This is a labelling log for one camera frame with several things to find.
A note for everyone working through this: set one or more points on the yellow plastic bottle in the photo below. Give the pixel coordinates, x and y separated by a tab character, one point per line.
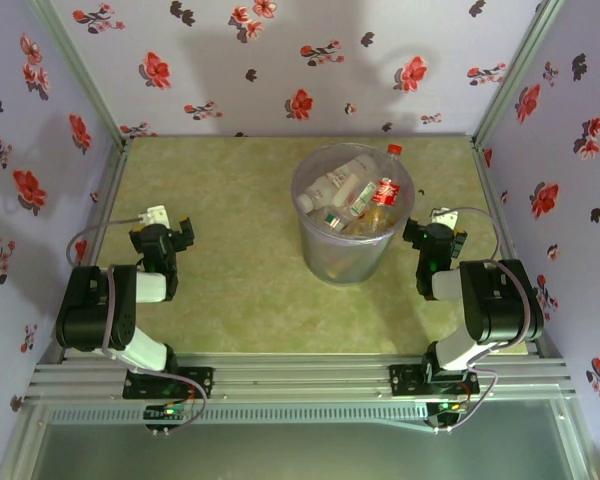
377	218

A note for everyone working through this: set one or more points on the clear cola bottle red label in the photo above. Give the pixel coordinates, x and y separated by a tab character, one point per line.
387	192

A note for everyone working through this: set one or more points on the translucent plastic bin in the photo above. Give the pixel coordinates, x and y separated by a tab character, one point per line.
350	260

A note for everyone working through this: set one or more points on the clear bottle white label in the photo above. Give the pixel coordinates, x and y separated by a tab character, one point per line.
322	190

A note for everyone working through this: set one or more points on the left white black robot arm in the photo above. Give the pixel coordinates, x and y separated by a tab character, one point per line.
90	320

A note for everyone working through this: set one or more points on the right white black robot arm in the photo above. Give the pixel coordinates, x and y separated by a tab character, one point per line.
495	310

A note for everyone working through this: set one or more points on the small circuit board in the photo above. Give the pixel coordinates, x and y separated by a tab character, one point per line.
445	407
167	412

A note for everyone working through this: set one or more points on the grey metal lower panel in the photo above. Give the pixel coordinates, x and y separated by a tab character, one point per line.
300	450

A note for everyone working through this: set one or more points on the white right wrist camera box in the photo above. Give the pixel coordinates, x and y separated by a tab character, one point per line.
447	217

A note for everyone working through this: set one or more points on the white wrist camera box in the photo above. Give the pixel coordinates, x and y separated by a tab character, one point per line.
447	217
157	215

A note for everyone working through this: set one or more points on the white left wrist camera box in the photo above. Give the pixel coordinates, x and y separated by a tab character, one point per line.
157	215

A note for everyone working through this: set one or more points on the aluminium table side rail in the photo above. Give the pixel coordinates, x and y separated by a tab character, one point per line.
485	170
112	175

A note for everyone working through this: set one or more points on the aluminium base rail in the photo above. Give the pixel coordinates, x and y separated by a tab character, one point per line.
300	380

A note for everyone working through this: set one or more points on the aluminium frame post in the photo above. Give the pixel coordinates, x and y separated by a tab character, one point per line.
80	65
520	60

